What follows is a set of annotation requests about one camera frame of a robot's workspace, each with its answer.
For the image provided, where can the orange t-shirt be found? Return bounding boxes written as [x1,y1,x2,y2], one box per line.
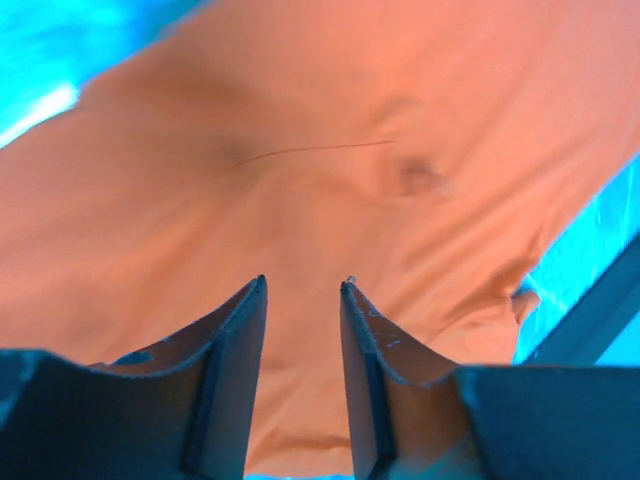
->
[1,1,639,477]

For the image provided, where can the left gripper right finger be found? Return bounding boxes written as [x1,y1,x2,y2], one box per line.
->
[340,282,639,479]

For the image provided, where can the folded teal t-shirt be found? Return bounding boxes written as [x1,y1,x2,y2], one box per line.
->
[1,0,206,146]

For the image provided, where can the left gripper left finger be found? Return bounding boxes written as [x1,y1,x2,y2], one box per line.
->
[1,277,267,479]

